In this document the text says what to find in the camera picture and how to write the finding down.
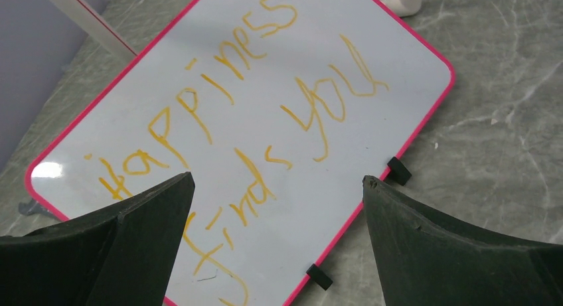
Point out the pink framed whiteboard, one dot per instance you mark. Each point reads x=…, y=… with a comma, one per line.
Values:
x=278, y=108

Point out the silver open-end wrench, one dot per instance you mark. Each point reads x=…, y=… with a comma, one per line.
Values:
x=33, y=207

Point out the white PVC pipe frame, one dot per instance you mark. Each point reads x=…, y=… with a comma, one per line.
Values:
x=403, y=8

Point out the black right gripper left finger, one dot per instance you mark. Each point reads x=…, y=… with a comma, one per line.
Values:
x=122, y=254

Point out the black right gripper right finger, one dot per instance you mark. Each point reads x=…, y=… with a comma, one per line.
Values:
x=427, y=257

